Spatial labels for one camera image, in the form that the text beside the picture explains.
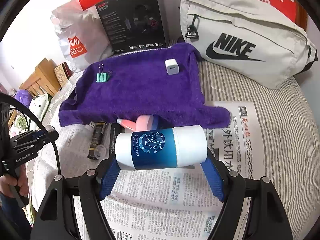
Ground black rectangular bar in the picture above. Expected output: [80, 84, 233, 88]
[108, 123, 122, 155]

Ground mint green binder clip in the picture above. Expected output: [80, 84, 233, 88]
[96, 63, 112, 83]

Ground left hand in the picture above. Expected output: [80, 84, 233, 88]
[0, 166, 29, 198]

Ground newspaper sheet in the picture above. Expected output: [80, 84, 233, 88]
[30, 100, 263, 240]

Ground clear plastic cap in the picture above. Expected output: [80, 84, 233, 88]
[94, 144, 107, 159]

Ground black headset box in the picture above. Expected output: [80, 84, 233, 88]
[95, 0, 169, 54]

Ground grey Nike waist bag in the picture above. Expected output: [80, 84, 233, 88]
[180, 0, 318, 89]

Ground striped mattress cover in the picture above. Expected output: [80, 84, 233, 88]
[198, 60, 319, 239]

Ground blue white cylinder bottle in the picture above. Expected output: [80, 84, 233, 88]
[115, 125, 207, 170]

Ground patterned book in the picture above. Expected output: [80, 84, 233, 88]
[54, 62, 73, 87]

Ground black gold rectangular box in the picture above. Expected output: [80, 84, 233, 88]
[87, 122, 106, 160]

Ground pink tube white cap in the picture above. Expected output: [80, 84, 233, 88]
[117, 118, 136, 131]

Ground white Miniso plastic bag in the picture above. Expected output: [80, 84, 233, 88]
[50, 0, 113, 72]

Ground purple plush toy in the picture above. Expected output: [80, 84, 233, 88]
[15, 89, 33, 108]

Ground white patterned bedding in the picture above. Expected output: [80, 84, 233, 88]
[14, 93, 53, 133]

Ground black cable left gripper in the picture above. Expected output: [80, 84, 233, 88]
[0, 92, 62, 176]

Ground white charger cube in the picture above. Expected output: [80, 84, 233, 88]
[164, 59, 180, 75]

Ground purple towel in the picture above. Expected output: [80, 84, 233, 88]
[59, 43, 231, 128]

